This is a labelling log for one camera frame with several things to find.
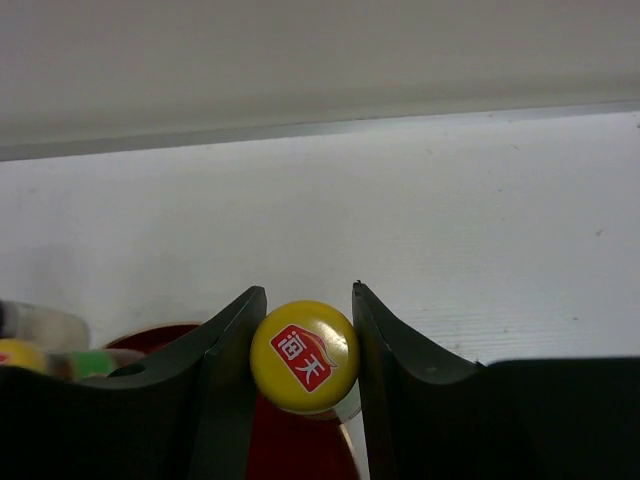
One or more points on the back dark-cap grinder jar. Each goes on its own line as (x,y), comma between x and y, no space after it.
(46,328)

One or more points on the red round tray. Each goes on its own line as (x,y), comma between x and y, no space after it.
(295,450)

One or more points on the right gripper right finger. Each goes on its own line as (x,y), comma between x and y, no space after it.
(431,414)

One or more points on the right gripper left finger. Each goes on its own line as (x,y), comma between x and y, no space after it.
(116,427)

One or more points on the sauce bottle yellow cap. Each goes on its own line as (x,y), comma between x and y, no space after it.
(305,360)
(71,366)

